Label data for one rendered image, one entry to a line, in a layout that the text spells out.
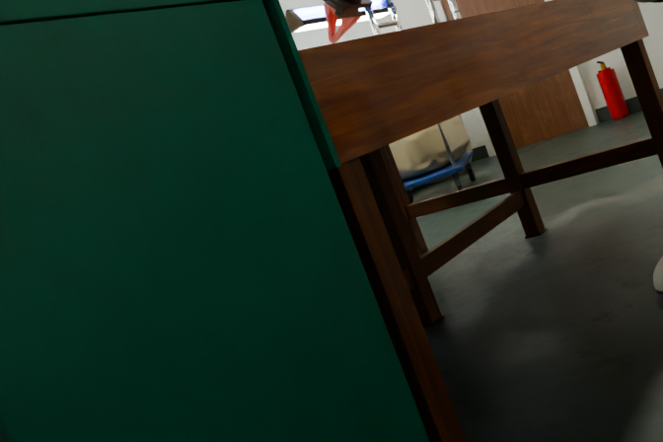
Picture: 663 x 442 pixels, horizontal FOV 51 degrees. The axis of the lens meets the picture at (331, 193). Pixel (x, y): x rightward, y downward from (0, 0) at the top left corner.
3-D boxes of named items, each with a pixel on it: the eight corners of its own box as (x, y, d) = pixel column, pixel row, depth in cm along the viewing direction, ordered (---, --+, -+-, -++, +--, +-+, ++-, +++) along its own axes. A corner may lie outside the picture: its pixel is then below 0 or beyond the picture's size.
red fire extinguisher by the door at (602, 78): (632, 112, 569) (613, 55, 566) (626, 117, 556) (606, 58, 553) (616, 117, 579) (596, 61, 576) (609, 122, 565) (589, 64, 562)
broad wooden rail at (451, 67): (647, 36, 239) (629, -16, 238) (322, 172, 104) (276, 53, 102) (613, 48, 247) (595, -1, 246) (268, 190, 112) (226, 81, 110)
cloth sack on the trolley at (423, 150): (487, 147, 503) (469, 96, 501) (438, 173, 447) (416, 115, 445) (424, 167, 540) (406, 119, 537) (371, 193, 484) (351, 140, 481)
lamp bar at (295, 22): (398, 10, 288) (391, -7, 287) (301, 25, 241) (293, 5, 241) (383, 18, 293) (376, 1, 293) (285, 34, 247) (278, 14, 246)
